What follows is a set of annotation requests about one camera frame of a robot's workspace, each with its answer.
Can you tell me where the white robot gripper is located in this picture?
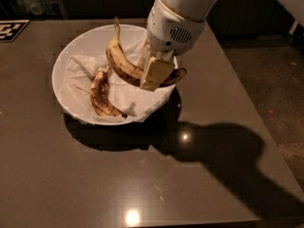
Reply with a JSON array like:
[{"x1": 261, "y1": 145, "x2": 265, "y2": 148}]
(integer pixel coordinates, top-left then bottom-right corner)
[{"x1": 137, "y1": 0, "x2": 204, "y2": 91}]

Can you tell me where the spotted ripe banana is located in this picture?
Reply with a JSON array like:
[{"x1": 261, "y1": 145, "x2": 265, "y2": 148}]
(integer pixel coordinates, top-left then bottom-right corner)
[
  {"x1": 105, "y1": 17, "x2": 187, "y2": 87},
  {"x1": 90, "y1": 66, "x2": 127, "y2": 119}
]

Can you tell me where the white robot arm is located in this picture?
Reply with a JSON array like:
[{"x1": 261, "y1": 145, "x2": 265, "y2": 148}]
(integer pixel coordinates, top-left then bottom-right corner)
[{"x1": 140, "y1": 0, "x2": 304, "y2": 91}]

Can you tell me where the white round bowl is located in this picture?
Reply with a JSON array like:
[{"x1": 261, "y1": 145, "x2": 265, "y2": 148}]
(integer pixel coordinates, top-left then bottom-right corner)
[{"x1": 51, "y1": 24, "x2": 179, "y2": 126}]

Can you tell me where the white crumpled paper towel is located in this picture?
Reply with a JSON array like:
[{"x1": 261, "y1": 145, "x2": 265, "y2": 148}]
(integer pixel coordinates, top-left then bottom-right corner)
[{"x1": 60, "y1": 35, "x2": 176, "y2": 124}]

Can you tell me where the white plastic milk jug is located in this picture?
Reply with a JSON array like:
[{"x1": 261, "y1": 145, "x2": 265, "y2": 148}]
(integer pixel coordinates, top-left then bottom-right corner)
[{"x1": 29, "y1": 0, "x2": 45, "y2": 15}]

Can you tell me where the black white fiducial marker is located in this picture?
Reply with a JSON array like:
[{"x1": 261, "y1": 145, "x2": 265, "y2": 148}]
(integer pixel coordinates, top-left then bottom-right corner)
[{"x1": 0, "y1": 20, "x2": 29, "y2": 43}]

